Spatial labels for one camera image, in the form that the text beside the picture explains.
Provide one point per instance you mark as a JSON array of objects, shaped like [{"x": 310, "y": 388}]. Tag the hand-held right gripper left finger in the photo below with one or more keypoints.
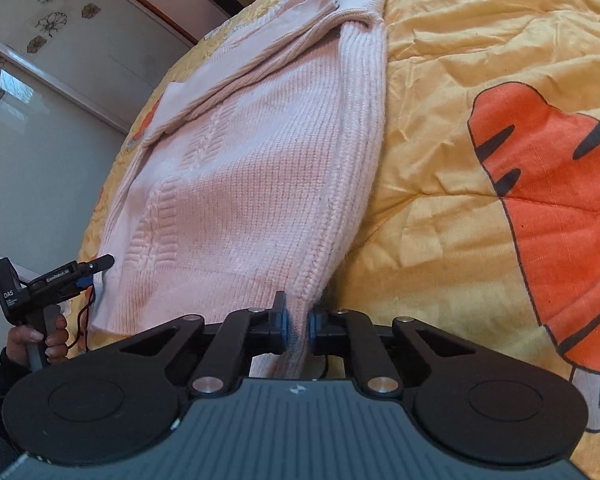
[{"x": 283, "y": 329}]

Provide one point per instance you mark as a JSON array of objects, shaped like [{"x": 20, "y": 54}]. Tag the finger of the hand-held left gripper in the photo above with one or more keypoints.
[{"x": 100, "y": 263}]

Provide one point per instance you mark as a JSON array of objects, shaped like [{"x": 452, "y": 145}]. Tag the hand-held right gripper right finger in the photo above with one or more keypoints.
[{"x": 313, "y": 331}]

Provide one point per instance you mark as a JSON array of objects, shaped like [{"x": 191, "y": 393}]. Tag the pink knitted sweater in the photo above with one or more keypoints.
[{"x": 240, "y": 185}]

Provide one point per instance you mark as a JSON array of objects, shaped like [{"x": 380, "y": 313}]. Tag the person's left hand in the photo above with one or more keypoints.
[{"x": 56, "y": 340}]

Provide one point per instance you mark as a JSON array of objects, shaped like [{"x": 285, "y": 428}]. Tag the wardrobe door with flower decals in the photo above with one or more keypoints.
[{"x": 35, "y": 125}]

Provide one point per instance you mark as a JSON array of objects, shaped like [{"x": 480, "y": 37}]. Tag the yellow printed bedsheet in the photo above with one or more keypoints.
[{"x": 455, "y": 110}]

